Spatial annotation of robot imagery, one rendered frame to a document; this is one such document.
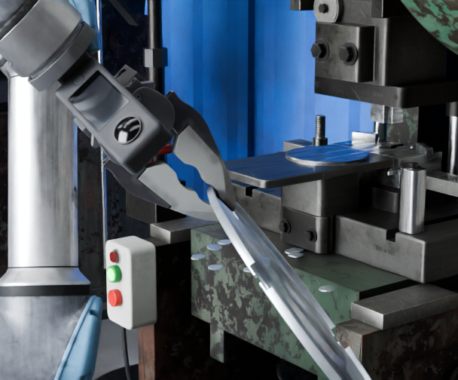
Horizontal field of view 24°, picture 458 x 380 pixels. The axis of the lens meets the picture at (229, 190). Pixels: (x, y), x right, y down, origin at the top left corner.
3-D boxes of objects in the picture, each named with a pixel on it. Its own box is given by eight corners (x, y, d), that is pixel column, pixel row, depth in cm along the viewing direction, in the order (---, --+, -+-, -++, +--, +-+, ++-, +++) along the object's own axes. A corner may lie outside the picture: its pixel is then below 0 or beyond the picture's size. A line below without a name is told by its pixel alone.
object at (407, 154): (398, 188, 163) (400, 158, 162) (331, 170, 175) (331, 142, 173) (441, 180, 168) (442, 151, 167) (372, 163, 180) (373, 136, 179)
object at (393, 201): (398, 214, 160) (398, 193, 159) (308, 188, 176) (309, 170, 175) (471, 198, 169) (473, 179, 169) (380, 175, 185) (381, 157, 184)
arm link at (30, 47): (54, -15, 89) (-15, 58, 89) (95, 24, 90) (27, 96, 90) (44, -20, 96) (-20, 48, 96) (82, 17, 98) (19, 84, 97)
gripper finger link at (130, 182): (190, 179, 99) (124, 111, 96) (195, 182, 97) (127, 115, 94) (154, 216, 99) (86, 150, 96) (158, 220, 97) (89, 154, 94)
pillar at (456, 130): (454, 181, 167) (459, 90, 164) (444, 179, 169) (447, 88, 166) (464, 179, 169) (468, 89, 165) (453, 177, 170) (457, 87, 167)
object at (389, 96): (401, 126, 157) (402, 88, 156) (309, 108, 173) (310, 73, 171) (476, 114, 166) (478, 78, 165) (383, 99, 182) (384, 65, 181)
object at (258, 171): (264, 273, 151) (265, 177, 148) (205, 249, 162) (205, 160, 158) (394, 243, 165) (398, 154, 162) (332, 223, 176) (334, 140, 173)
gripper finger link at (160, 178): (213, 204, 104) (147, 138, 101) (230, 220, 99) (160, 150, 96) (190, 228, 104) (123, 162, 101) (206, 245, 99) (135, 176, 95)
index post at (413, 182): (411, 235, 149) (414, 166, 147) (395, 230, 152) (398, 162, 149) (425, 231, 151) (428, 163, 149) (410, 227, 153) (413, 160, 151)
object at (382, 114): (388, 124, 166) (389, 99, 165) (366, 120, 170) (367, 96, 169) (403, 121, 168) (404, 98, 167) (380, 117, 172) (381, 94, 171)
